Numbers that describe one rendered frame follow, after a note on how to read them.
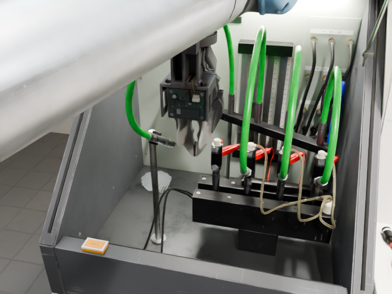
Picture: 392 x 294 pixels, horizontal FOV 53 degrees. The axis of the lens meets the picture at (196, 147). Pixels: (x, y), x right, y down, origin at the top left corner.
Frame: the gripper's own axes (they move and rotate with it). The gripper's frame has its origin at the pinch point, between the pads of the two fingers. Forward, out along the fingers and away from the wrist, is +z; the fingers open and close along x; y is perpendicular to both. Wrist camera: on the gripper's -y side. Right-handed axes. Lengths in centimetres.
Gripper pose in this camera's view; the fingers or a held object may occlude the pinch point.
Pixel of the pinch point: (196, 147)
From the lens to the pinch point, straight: 67.2
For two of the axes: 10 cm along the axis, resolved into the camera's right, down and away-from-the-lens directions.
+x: 9.7, 1.2, -2.1
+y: -2.4, 4.9, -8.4
